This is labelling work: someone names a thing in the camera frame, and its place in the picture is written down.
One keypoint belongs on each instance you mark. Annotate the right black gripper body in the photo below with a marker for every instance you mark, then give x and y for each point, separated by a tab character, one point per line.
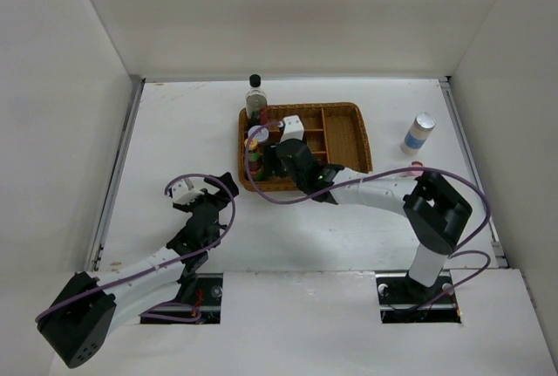
301	182

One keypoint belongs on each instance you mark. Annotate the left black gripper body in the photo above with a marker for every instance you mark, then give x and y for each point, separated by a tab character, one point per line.
214	241

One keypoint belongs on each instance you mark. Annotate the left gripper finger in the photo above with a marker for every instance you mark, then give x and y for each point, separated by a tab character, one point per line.
225	185
192	208

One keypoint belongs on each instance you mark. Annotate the red green sauce bottle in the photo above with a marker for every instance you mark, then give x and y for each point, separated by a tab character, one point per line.
255	160

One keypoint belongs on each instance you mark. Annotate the small jar white lid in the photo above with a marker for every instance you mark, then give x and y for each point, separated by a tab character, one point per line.
261	136

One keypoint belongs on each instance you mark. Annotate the dark soy sauce bottle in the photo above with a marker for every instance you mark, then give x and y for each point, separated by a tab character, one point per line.
256	102

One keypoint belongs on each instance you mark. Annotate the pink cap spice shaker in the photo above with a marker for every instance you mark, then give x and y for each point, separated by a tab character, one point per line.
416	168

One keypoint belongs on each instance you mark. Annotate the white blue cylindrical shaker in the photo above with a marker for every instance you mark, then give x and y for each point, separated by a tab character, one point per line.
418	133

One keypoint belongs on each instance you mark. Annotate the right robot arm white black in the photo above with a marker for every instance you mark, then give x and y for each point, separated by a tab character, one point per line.
436	211

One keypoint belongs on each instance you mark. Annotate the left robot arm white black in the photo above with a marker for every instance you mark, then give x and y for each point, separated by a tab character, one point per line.
91	305

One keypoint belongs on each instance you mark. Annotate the brown wicker divided basket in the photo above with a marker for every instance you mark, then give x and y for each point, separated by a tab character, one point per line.
335	133

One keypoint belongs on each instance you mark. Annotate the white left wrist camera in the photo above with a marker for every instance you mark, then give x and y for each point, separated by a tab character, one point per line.
183	192

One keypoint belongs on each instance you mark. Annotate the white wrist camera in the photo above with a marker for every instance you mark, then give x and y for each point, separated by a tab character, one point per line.
292	128
183	192

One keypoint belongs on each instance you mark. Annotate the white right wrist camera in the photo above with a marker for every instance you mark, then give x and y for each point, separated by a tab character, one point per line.
292	128

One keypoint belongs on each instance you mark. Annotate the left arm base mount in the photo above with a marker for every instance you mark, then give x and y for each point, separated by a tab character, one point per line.
198	302

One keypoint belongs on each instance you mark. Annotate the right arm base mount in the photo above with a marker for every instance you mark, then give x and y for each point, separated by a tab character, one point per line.
403	301

